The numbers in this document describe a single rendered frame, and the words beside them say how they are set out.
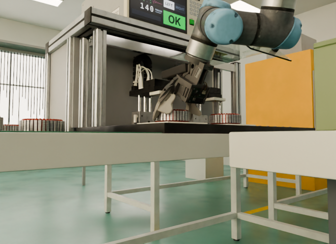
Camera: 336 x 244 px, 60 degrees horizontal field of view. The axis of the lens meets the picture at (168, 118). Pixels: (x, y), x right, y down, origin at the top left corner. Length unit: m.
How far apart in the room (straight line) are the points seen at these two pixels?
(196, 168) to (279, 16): 4.51
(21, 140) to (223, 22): 0.45
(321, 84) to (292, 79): 4.32
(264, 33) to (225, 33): 0.10
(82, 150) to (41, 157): 0.06
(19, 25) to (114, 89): 6.63
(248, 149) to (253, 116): 4.61
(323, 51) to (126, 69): 0.85
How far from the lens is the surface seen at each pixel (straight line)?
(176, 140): 0.54
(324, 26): 6.71
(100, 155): 0.46
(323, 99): 0.32
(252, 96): 4.96
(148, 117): 0.97
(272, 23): 0.72
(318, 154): 0.27
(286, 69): 4.71
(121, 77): 1.08
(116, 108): 1.06
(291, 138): 0.29
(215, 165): 5.11
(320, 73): 0.32
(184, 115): 0.83
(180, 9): 1.17
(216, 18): 0.65
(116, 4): 1.10
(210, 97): 1.06
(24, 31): 7.60
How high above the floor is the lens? 0.74
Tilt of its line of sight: 4 degrees up
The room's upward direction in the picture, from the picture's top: straight up
